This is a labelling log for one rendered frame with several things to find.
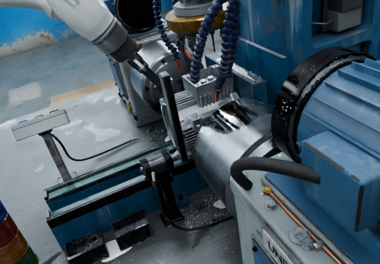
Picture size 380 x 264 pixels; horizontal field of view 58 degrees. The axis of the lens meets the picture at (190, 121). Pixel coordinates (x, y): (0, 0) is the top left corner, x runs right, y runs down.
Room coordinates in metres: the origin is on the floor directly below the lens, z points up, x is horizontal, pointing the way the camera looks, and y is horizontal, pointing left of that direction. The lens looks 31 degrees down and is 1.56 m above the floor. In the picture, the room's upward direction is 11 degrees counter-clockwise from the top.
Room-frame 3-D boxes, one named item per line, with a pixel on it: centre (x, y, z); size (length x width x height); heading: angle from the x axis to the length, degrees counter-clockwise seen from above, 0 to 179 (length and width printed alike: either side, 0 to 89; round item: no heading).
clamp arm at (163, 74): (0.74, 0.04, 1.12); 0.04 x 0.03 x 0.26; 108
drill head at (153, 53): (1.25, 0.07, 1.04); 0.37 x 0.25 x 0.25; 18
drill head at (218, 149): (0.59, -0.15, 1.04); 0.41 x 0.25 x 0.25; 18
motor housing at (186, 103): (0.91, -0.04, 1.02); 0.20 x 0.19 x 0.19; 108
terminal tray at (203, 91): (0.92, -0.08, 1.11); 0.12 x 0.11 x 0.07; 108
